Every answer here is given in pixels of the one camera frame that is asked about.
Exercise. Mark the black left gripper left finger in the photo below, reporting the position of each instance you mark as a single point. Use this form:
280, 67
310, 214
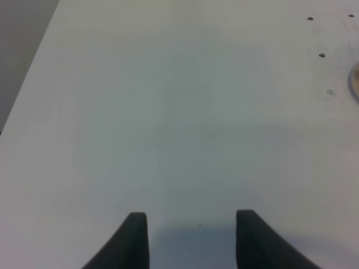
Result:
127, 248

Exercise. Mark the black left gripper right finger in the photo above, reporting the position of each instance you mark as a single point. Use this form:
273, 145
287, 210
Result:
259, 246

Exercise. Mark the beige far saucer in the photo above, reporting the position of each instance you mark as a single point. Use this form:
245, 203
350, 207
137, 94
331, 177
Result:
353, 82

